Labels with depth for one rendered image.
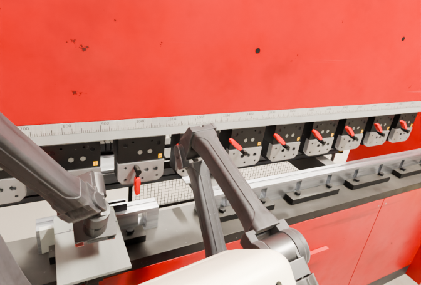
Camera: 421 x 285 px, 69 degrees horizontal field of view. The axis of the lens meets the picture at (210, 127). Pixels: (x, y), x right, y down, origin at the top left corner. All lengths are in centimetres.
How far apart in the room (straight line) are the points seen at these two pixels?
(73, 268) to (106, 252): 9
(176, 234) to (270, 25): 80
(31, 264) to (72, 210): 47
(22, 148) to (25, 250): 68
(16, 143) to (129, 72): 43
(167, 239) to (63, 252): 36
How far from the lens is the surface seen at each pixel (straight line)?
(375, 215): 193
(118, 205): 113
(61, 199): 67
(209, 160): 77
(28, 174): 60
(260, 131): 119
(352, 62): 140
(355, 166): 178
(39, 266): 115
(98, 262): 95
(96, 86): 89
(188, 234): 121
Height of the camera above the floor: 169
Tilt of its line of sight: 23 degrees down
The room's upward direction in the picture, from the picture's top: 8 degrees clockwise
